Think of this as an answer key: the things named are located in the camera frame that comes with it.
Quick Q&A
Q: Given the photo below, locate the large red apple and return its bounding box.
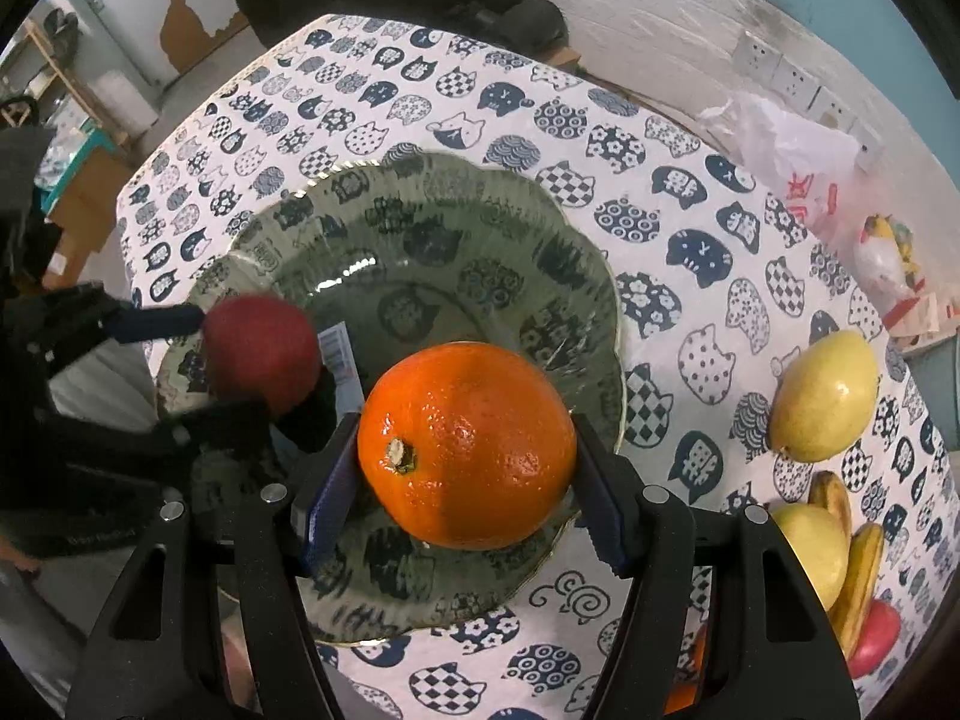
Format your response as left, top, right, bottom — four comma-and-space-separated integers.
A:
202, 294, 322, 416

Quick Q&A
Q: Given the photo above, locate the large orange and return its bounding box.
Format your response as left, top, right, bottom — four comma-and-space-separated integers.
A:
358, 341, 576, 551

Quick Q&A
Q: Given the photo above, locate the spotted banana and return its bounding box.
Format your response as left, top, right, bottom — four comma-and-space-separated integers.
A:
828, 523, 885, 660
807, 472, 853, 541

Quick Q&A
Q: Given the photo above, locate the green glass leaf plate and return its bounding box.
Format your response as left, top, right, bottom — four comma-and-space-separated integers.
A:
189, 153, 625, 645

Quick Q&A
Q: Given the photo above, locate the cat pattern tablecloth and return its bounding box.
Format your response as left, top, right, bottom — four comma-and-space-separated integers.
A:
117, 15, 958, 715

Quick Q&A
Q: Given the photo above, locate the green pear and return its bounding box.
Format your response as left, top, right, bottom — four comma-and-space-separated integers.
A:
773, 502, 850, 611

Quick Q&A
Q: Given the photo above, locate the yellow pear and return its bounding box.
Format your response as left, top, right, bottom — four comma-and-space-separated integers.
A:
770, 330, 880, 463

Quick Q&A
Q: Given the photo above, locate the small red apple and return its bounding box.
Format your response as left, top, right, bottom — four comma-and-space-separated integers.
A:
848, 600, 901, 679

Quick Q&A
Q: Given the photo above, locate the white paper box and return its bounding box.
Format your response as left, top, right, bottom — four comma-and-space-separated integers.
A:
884, 293, 958, 351

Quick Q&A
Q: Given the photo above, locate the red bag with items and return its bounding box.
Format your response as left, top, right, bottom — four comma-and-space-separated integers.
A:
853, 213, 921, 316

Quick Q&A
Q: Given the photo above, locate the white plastic shopping bag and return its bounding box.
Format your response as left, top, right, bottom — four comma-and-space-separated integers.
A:
697, 93, 859, 242

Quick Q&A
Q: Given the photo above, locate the black speaker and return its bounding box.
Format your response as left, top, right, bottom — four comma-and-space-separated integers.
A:
493, 0, 568, 57

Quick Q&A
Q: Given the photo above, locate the white wall socket strip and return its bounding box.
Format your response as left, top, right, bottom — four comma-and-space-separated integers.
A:
732, 31, 885, 172

